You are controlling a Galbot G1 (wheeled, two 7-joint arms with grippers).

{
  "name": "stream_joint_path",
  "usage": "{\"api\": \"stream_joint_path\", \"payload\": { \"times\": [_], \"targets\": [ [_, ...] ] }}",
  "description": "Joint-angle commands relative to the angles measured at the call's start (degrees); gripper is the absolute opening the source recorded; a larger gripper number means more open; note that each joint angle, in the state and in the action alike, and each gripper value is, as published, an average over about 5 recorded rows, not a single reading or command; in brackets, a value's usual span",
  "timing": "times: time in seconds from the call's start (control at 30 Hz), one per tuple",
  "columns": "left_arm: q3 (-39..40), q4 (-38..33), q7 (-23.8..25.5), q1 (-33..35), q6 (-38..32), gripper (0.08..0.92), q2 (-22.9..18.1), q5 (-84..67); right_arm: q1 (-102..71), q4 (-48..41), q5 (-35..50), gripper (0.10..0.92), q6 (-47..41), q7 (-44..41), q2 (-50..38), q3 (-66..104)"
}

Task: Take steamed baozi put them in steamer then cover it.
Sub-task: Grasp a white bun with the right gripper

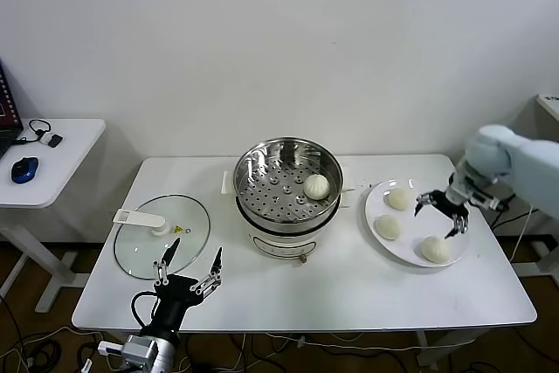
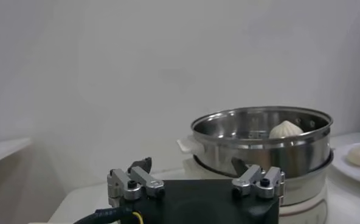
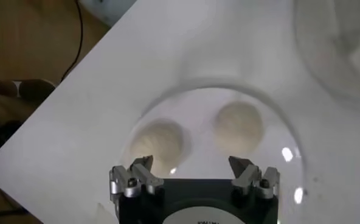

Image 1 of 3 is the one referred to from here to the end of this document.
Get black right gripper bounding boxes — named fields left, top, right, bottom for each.
left=412, top=188, right=472, bottom=241

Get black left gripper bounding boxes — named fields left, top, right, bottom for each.
left=139, top=237, right=224, bottom=339

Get white steamed baozi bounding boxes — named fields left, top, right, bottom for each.
left=302, top=174, right=332, bottom=200
left=419, top=236, right=451, bottom=265
left=383, top=187, right=414, bottom=212
left=374, top=214, right=403, bottom=242

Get glass lid with white handle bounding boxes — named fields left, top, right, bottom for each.
left=113, top=192, right=211, bottom=280

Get stainless steel steamer basket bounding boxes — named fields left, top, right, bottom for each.
left=233, top=137, right=344, bottom=234

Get white round plate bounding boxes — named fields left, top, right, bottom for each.
left=355, top=178, right=472, bottom=269

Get white electric cooker base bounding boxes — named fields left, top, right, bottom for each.
left=222, top=165, right=357, bottom=267

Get large white table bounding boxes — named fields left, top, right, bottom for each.
left=72, top=153, right=538, bottom=370

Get small white side table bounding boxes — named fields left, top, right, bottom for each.
left=0, top=118, right=107, bottom=314

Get blue computer mouse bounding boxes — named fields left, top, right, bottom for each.
left=10, top=156, right=40, bottom=184

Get black laptop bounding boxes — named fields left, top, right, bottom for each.
left=0, top=56, right=24, bottom=160

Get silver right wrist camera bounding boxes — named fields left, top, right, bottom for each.
left=469, top=191, right=502, bottom=212

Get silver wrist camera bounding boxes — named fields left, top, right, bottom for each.
left=469, top=191, right=502, bottom=212
left=96, top=335, right=159, bottom=361

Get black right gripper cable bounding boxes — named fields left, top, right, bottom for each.
left=492, top=192, right=519, bottom=213

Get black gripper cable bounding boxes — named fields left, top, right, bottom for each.
left=492, top=192, right=519, bottom=213
left=131, top=290, right=159, bottom=330

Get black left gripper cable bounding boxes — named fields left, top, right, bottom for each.
left=131, top=290, right=159, bottom=330

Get white hanging cable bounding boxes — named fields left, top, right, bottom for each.
left=509, top=204, right=536, bottom=263

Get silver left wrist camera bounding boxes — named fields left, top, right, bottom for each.
left=96, top=335, right=159, bottom=361

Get black cables under table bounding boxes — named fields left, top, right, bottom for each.
left=181, top=333, right=394, bottom=373

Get white floor cable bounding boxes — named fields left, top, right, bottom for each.
left=24, top=327, right=114, bottom=372

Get black floor cable loop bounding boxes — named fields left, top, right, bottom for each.
left=0, top=294, right=62, bottom=373

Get black cable with white plug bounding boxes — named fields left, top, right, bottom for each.
left=15, top=118, right=56, bottom=146

